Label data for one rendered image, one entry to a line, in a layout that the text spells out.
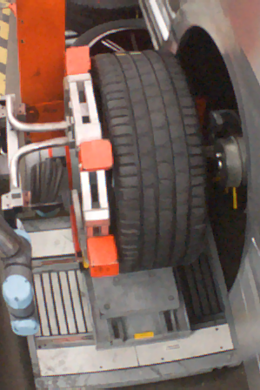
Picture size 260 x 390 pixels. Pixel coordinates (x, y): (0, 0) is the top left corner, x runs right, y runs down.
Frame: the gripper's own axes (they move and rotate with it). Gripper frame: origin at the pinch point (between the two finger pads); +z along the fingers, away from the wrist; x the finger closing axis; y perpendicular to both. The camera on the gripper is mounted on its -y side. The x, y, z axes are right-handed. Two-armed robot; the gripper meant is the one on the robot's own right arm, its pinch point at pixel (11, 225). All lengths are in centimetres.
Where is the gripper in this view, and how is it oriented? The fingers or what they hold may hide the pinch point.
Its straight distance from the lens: 187.6
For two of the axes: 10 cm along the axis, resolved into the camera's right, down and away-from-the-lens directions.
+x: -9.8, 1.2, -1.4
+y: 0.5, -5.8, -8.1
